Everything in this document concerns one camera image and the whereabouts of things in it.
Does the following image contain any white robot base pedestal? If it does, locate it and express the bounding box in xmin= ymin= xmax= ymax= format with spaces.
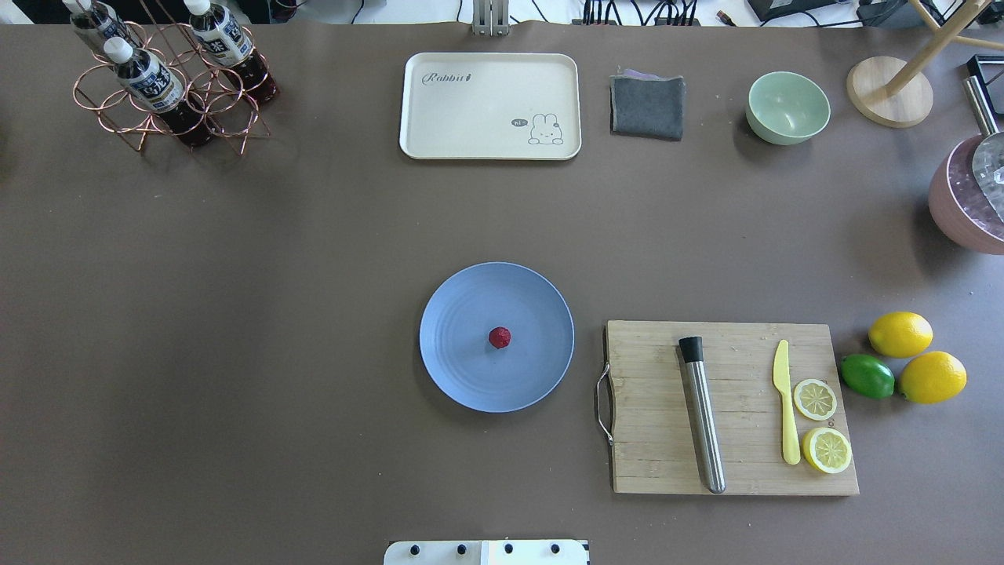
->
xmin=383 ymin=539 xmax=591 ymax=564

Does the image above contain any wooden glass tree stand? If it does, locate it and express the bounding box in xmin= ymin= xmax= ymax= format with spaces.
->
xmin=846 ymin=1 xmax=1003 ymax=128

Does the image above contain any steel muddler black tip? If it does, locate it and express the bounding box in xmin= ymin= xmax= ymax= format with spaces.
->
xmin=678 ymin=336 xmax=727 ymax=494

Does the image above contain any blue round plate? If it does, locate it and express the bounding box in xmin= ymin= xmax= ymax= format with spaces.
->
xmin=419 ymin=261 xmax=575 ymax=414

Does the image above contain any cream rabbit tray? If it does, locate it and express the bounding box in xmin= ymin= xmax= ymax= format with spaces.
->
xmin=398 ymin=53 xmax=582 ymax=161

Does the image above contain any copper wire bottle rack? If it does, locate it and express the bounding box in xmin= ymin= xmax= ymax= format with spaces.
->
xmin=66 ymin=1 xmax=279 ymax=154

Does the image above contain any metal ice scoop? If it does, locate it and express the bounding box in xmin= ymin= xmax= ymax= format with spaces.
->
xmin=964 ymin=75 xmax=1003 ymax=221

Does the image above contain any yellow lemon lower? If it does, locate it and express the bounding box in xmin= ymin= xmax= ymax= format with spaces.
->
xmin=899 ymin=351 xmax=968 ymax=404

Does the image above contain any green bowl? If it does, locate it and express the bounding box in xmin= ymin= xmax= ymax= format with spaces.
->
xmin=745 ymin=71 xmax=831 ymax=146

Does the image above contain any grey folded cloth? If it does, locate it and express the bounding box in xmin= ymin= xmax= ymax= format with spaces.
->
xmin=609 ymin=69 xmax=687 ymax=142

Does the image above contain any yellow plastic knife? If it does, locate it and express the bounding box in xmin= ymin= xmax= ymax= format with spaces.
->
xmin=772 ymin=339 xmax=801 ymax=465

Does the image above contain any yellow lemon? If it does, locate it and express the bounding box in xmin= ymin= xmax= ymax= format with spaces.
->
xmin=868 ymin=311 xmax=933 ymax=359
xmin=899 ymin=351 xmax=968 ymax=404

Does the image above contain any dark drink bottle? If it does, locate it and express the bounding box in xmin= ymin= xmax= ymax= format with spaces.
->
xmin=62 ymin=0 xmax=144 ymax=60

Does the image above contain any red strawberry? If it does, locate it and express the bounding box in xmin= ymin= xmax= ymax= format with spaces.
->
xmin=488 ymin=326 xmax=512 ymax=349

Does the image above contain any pink bowl of ice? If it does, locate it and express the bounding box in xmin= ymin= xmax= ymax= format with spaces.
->
xmin=928 ymin=135 xmax=1003 ymax=255

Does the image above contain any yellow lemon upper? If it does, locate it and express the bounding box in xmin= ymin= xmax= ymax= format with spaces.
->
xmin=868 ymin=311 xmax=933 ymax=359

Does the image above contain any lemon slice lower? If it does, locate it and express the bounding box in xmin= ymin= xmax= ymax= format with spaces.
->
xmin=792 ymin=379 xmax=838 ymax=421

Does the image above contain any aluminium frame post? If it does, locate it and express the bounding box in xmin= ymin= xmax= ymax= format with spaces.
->
xmin=472 ymin=0 xmax=510 ymax=37

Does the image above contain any green lime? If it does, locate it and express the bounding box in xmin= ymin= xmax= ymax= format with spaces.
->
xmin=839 ymin=354 xmax=896 ymax=399

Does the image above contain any drink bottle white cap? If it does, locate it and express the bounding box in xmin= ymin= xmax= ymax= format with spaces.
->
xmin=104 ymin=37 xmax=214 ymax=147

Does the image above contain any wooden cutting board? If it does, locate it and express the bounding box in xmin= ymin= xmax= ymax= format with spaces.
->
xmin=605 ymin=319 xmax=858 ymax=497

